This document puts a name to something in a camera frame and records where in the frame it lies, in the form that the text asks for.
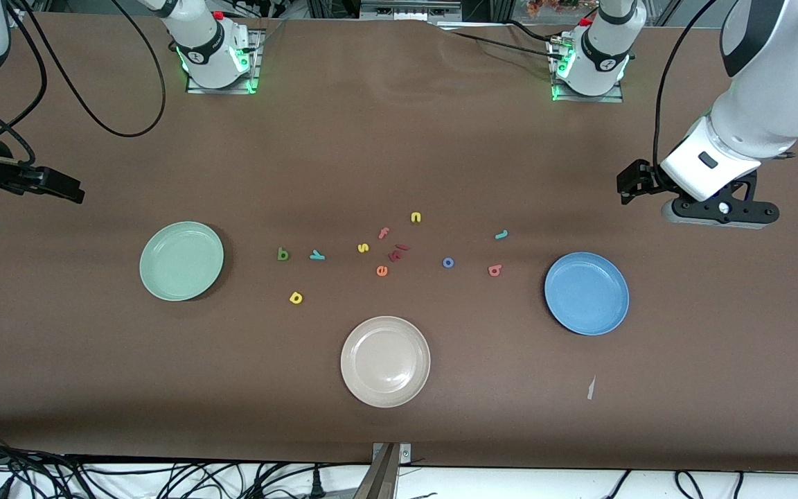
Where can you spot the orange artificial flowers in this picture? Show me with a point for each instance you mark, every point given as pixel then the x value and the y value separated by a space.
pixel 558 5

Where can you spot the blue plate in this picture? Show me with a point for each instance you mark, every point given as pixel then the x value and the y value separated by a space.
pixel 586 293

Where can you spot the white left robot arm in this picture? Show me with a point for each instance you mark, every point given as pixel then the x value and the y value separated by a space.
pixel 780 83

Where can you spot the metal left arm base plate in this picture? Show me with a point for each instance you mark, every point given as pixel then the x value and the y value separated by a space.
pixel 607 98

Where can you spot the light green plate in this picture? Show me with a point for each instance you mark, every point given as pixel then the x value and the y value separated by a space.
pixel 181 261

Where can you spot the beige plate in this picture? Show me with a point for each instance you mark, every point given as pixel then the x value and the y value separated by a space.
pixel 385 362

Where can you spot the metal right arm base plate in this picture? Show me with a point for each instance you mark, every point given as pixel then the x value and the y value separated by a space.
pixel 253 59

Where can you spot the aluminium profile with bracket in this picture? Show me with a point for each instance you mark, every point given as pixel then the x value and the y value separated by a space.
pixel 382 478

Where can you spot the grey power strip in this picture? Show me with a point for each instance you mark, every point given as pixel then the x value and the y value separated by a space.
pixel 409 8

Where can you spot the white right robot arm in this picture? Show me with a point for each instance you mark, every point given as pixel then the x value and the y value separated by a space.
pixel 205 41

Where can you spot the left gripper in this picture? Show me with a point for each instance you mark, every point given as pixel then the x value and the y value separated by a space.
pixel 640 177

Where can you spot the black power plug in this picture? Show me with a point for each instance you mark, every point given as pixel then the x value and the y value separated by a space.
pixel 316 485

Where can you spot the brown table cover sheet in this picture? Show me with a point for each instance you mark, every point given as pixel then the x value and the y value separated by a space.
pixel 440 138

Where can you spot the small white paper scrap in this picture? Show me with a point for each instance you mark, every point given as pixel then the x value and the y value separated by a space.
pixel 591 389

